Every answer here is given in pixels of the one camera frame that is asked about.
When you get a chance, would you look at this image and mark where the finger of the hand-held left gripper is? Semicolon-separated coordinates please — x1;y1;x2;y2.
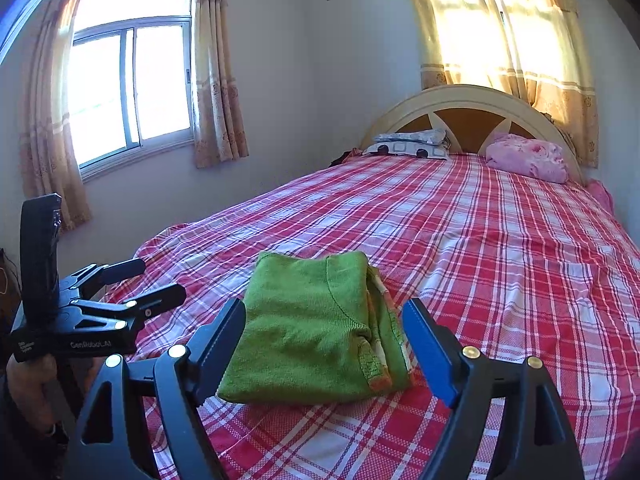
75;283;187;331
60;257;147;306

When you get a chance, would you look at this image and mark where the dark cloth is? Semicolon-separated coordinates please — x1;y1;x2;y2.
329;147;363;168

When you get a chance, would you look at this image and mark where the sliding side window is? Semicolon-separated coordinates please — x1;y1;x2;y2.
67;0;196;183

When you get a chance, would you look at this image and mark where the person's left hand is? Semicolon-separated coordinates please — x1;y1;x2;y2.
5;355;58;436

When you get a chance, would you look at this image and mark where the green orange white striped sweater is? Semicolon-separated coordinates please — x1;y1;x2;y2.
216;251;413;405

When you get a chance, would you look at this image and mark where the yellow patterned window curtain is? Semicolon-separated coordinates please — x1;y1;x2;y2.
400;0;601;168

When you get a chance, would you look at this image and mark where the white patterned pillow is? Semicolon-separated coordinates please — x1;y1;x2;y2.
362;128;451;160

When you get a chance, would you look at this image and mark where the pink floral pillow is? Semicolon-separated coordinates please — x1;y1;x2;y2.
485;132;571;184

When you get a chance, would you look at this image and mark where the cream wooden headboard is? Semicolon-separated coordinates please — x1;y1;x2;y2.
360;85;586;186

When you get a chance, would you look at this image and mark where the red plaid bed sheet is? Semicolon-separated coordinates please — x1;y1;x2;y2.
107;152;640;480

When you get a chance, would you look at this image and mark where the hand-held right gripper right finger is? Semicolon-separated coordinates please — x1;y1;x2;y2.
402;298;586;480

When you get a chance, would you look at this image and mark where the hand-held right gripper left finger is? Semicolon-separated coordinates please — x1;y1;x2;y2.
65;297;247;480

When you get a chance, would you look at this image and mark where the pink cloth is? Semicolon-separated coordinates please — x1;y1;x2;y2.
585;177;616;213

